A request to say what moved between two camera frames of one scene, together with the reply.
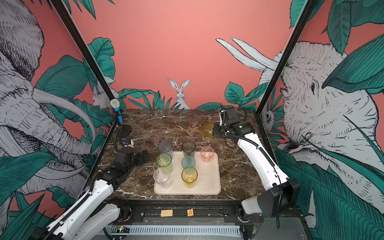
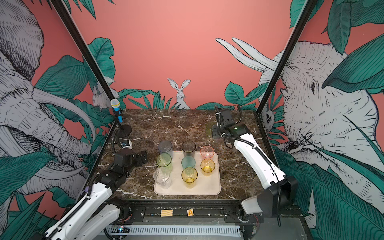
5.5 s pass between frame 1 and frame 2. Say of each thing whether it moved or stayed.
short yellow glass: moved
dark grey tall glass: stayed
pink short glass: stayed
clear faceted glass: stayed
